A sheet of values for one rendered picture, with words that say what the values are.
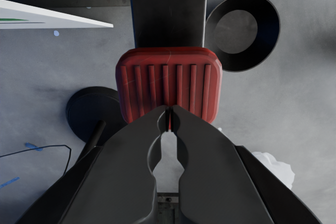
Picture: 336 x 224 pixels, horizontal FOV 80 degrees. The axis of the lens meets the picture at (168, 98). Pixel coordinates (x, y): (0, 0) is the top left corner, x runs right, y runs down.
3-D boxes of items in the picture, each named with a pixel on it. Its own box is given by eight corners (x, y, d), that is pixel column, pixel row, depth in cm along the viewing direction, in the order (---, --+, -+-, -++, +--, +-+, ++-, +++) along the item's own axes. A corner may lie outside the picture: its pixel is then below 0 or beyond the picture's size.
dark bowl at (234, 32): (280, -9, 77) (290, -9, 71) (264, 66, 92) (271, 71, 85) (201, -7, 78) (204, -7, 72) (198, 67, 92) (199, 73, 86)
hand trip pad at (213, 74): (207, 28, 19) (227, 51, 12) (203, 87, 21) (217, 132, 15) (131, 29, 19) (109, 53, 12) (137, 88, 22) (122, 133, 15)
